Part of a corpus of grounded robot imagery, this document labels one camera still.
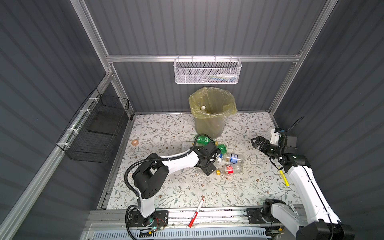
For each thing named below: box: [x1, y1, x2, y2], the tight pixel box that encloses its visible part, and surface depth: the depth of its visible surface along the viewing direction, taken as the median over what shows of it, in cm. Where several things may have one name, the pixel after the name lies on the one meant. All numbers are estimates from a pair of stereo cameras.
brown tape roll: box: [131, 139, 139, 146], surface depth 104 cm
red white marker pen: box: [188, 199, 205, 228], surface depth 75 cm
